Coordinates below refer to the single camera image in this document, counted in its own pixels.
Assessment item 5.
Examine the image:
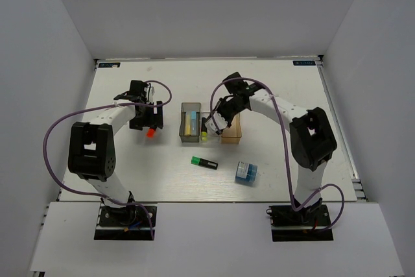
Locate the orange cap highlighter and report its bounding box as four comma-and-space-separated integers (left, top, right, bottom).
146, 119, 163, 138

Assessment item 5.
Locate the blue eraser stick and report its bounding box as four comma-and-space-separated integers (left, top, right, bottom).
191, 111, 198, 136

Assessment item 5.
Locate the yellow cap highlighter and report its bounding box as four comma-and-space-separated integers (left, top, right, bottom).
200, 117, 208, 142

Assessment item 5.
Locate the cream eraser stick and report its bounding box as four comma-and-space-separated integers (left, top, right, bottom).
184, 112, 191, 136

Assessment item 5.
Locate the green cap highlighter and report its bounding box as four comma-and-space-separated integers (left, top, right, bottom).
191, 156, 218, 170

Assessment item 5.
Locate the blue staple box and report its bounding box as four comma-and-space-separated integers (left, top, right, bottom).
235, 162, 257, 186

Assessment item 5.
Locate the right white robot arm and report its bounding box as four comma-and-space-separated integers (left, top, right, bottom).
206, 72, 337, 224

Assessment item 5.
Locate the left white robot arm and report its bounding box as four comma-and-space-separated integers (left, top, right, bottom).
68, 80, 163, 224

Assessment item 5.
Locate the orange translucent plastic bin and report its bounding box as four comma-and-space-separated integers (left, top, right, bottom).
220, 113, 242, 145

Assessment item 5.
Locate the clear plastic bin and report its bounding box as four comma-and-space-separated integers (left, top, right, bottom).
200, 106, 220, 144

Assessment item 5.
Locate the dark grey plastic bin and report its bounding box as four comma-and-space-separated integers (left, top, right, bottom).
179, 102, 201, 143

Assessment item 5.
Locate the left blue table label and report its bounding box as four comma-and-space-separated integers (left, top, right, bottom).
98, 62, 121, 68

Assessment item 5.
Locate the blue table label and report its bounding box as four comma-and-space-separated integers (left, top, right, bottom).
292, 60, 316, 66
98, 62, 121, 68

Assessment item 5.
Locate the right blue table label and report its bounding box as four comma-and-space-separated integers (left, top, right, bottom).
292, 60, 316, 66

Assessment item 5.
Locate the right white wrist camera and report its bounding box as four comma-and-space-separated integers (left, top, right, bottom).
203, 112, 228, 136

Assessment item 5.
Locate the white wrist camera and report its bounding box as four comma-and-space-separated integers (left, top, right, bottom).
203, 112, 228, 136
146, 83, 155, 105

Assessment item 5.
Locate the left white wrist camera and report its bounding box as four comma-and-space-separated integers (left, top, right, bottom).
146, 83, 155, 105

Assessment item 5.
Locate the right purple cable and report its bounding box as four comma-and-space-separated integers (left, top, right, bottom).
209, 77, 345, 234

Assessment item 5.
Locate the purple cable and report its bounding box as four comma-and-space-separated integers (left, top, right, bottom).
43, 80, 172, 241
209, 77, 345, 234

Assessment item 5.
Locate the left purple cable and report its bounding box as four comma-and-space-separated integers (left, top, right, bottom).
43, 80, 172, 241

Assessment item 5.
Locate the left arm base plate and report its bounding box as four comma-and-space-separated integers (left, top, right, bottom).
94, 204, 157, 241

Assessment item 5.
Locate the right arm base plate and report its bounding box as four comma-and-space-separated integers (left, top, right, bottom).
266, 205, 334, 242

